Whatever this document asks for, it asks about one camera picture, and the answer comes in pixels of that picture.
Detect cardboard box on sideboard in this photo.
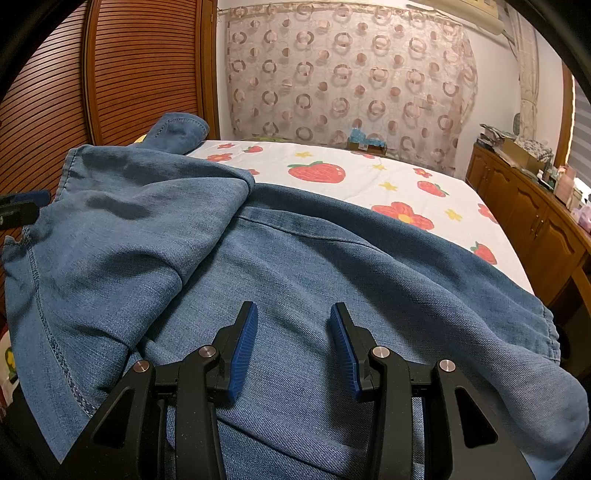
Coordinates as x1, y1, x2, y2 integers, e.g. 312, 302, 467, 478
494, 138, 545, 175

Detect wooden sideboard cabinet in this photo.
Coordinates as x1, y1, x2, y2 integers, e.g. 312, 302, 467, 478
466, 143, 590, 306

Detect white strawberry print quilt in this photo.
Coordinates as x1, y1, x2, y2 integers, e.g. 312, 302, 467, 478
189, 140, 533, 292

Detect pink circle pattern curtain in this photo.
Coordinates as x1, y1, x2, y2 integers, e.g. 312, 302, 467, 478
224, 2, 478, 175

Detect cardboard box with blue cloth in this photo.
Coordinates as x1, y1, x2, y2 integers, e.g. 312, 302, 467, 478
346, 128, 387, 156

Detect brown louvered wardrobe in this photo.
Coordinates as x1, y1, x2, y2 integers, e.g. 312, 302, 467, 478
1, 1, 219, 194

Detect blue denim jeans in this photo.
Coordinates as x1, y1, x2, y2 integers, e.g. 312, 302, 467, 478
2, 144, 590, 480

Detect grey zebra window blind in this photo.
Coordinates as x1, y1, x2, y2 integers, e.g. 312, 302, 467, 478
568, 80, 591, 186

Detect folded blue denim garment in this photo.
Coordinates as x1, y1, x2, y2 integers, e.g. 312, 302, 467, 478
134, 112, 209, 155

